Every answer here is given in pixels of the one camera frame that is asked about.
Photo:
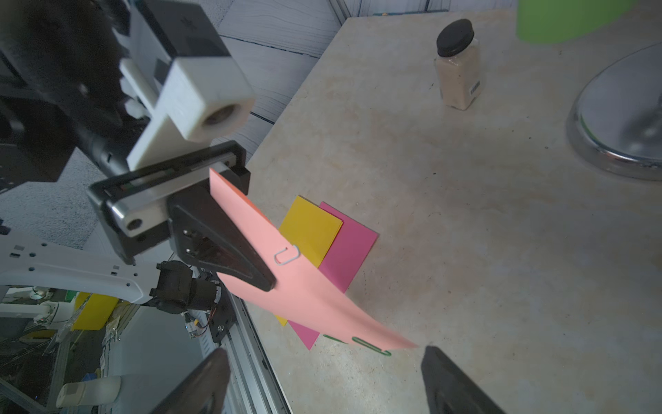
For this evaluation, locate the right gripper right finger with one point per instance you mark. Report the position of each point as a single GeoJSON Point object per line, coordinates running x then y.
{"type": "Point", "coordinates": [449, 389]}

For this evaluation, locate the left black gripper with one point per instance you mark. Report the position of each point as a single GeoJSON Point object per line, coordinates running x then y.
{"type": "Point", "coordinates": [136, 208]}

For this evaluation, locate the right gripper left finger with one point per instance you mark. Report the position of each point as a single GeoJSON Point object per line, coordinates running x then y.
{"type": "Point", "coordinates": [203, 390]}

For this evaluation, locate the salmon pink paper sheet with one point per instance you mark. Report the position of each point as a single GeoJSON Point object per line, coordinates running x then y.
{"type": "Point", "coordinates": [256, 228]}

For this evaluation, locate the yellow paper sheet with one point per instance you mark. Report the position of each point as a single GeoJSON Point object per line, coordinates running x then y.
{"type": "Point", "coordinates": [302, 294]}

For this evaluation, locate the magenta paper sheet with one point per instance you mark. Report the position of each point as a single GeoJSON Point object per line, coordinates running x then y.
{"type": "Point", "coordinates": [346, 259]}

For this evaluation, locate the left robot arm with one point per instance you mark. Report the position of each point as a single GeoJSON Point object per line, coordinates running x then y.
{"type": "Point", "coordinates": [60, 92]}

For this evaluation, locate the green paperclip on pink sheet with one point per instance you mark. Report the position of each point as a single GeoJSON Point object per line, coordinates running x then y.
{"type": "Point", "coordinates": [370, 346]}

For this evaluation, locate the white bottle in background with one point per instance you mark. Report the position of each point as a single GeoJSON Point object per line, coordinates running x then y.
{"type": "Point", "coordinates": [101, 391]}

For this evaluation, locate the wooden block with black cap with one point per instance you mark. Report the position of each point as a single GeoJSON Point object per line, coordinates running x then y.
{"type": "Point", "coordinates": [458, 65]}

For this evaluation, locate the silver metal hanger stand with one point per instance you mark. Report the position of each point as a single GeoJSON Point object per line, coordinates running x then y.
{"type": "Point", "coordinates": [615, 122]}

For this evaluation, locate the green plastic wine glass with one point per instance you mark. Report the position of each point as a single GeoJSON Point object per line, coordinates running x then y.
{"type": "Point", "coordinates": [556, 21]}

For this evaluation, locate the aluminium front rail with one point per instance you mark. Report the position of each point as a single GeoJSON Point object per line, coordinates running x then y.
{"type": "Point", "coordinates": [253, 385]}

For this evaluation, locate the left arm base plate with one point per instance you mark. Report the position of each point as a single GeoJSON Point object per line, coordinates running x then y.
{"type": "Point", "coordinates": [212, 326]}

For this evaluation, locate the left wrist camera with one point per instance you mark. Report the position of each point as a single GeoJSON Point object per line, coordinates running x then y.
{"type": "Point", "coordinates": [182, 78]}

